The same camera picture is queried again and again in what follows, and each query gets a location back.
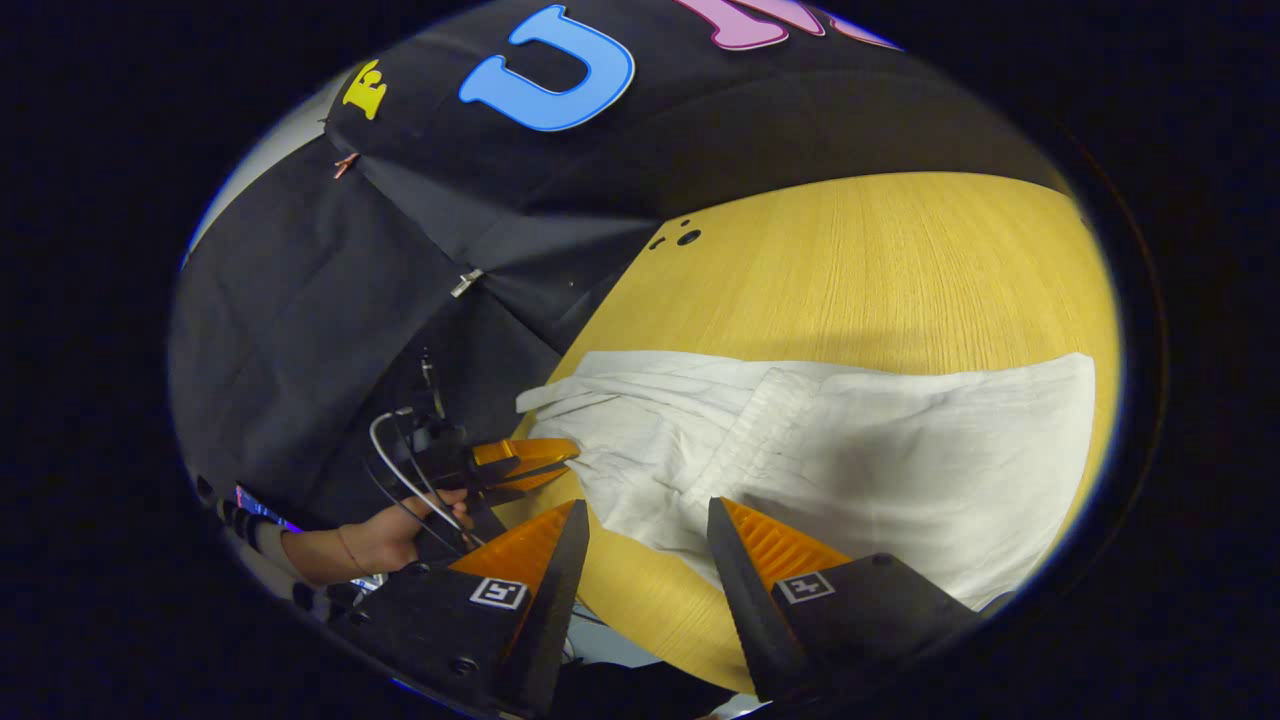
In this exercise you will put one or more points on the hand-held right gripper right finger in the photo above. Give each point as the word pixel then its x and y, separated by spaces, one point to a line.
pixel 745 600

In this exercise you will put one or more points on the silver metal backdrop clip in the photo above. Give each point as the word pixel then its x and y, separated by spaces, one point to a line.
pixel 467 283

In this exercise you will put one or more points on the black backdrop cloth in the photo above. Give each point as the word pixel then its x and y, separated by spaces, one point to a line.
pixel 320 300

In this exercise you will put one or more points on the pink backdrop clip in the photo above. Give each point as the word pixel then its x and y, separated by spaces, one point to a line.
pixel 345 166

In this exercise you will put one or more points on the white jeans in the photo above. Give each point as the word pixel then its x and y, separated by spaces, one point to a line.
pixel 900 460

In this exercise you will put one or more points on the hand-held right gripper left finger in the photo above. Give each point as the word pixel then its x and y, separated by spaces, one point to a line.
pixel 560 600

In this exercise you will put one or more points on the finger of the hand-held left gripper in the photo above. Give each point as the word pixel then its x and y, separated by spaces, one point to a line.
pixel 530 480
pixel 525 450

